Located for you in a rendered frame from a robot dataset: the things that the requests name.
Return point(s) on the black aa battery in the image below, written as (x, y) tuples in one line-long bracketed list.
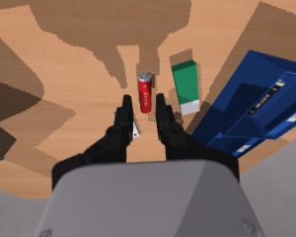
[(266, 97)]

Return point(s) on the white domino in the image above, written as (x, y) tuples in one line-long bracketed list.
[(135, 130)]

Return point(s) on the orange battery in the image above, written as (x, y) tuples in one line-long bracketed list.
[(179, 120)]

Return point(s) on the green and white eraser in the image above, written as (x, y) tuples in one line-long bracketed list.
[(185, 77)]

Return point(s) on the blue three-compartment bin rack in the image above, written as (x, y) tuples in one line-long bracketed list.
[(255, 76)]

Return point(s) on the red aa battery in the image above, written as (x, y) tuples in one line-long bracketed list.
[(145, 92)]

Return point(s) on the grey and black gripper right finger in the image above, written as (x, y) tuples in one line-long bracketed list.
[(179, 145)]

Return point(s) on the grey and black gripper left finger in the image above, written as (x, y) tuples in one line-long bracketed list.
[(109, 149)]

